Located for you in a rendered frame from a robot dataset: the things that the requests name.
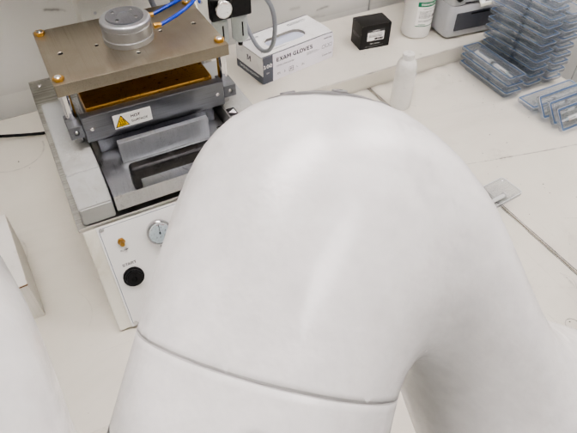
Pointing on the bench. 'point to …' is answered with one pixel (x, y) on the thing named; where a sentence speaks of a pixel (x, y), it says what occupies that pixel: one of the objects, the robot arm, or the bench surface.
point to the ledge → (356, 59)
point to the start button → (134, 277)
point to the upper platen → (142, 87)
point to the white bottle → (403, 81)
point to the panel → (132, 254)
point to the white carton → (286, 49)
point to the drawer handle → (163, 162)
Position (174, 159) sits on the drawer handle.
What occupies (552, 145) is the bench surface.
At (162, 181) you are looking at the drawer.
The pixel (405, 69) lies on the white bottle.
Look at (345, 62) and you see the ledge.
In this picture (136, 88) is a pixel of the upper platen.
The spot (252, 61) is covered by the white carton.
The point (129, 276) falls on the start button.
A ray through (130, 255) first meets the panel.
